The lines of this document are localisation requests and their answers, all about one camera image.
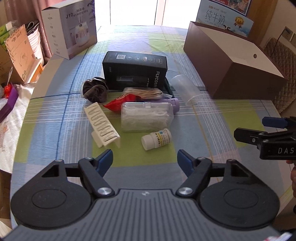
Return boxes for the clear plastic cup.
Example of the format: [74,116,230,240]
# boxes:
[170,74,204,106]

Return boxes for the cream slotted plastic rack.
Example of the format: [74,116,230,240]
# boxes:
[84,102,120,148]

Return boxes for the purple cream tube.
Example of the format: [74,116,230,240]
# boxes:
[154,98,180,113]

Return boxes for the white medicine bottle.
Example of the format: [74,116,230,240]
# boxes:
[141,128,172,151]

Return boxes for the red snack packet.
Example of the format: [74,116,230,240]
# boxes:
[103,93,141,113]

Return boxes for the dark brown hair scrunchie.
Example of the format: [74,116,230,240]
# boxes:
[80,77,108,103]

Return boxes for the bag of wooden toothpicks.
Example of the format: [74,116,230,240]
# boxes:
[123,87,173,100]

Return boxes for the black Flyco product box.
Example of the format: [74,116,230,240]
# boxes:
[102,51,168,91]

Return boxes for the person's right hand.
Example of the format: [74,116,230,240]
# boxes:
[286,160,296,198]

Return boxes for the quilted brown chair cushion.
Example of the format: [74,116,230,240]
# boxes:
[263,38,295,113]

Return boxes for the large brown storage box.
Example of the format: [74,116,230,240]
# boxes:
[184,22,287,100]

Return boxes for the white floral cloth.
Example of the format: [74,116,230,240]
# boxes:
[1,82,36,173]

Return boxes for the blue milk carton box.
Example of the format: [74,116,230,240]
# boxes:
[196,1,253,37]

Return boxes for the purple small box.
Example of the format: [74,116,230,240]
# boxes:
[0,86,19,123]

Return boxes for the red small toy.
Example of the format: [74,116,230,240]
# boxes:
[4,67,13,98]

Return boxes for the checkered tablecloth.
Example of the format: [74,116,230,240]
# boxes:
[11,26,292,207]

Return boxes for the brown cardboard box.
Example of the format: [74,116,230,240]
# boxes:
[1,25,43,85]

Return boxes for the white paper stack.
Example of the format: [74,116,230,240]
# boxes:
[25,20,44,65]

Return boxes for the white humidifier box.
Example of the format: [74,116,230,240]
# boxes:
[42,1,97,60]

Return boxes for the green tissue packs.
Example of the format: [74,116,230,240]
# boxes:
[0,21,15,51]

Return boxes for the pink curtain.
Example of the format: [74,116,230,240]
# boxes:
[4,0,62,58]

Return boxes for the wall power socket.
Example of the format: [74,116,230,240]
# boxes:
[282,26,293,42]

